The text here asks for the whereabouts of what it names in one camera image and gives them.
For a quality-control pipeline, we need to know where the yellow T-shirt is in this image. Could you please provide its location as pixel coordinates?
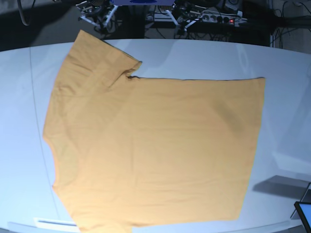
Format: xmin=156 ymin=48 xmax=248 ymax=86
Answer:
xmin=43 ymin=31 xmax=265 ymax=233

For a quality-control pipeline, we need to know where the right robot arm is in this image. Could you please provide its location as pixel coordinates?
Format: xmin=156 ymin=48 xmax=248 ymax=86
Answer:
xmin=75 ymin=0 xmax=118 ymax=34

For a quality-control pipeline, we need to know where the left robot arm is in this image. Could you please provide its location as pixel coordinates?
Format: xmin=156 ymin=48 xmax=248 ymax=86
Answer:
xmin=152 ymin=0 xmax=214 ymax=37

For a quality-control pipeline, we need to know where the white power strip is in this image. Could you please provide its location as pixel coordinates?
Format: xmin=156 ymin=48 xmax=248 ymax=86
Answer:
xmin=200 ymin=11 xmax=247 ymax=27

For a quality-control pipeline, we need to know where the blue box overhead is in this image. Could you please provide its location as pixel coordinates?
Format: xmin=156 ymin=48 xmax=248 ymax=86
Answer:
xmin=110 ymin=0 xmax=175 ymax=6

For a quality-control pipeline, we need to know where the grey tablet stand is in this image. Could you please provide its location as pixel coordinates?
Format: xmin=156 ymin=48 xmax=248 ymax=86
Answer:
xmin=291 ymin=183 xmax=311 ymax=220

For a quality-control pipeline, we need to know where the tablet with blue screen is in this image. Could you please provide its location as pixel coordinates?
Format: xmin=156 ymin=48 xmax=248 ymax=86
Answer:
xmin=294 ymin=201 xmax=311 ymax=233

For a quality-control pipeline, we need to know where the black hanging cable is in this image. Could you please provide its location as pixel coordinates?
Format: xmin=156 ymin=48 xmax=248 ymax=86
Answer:
xmin=17 ymin=0 xmax=34 ymax=26

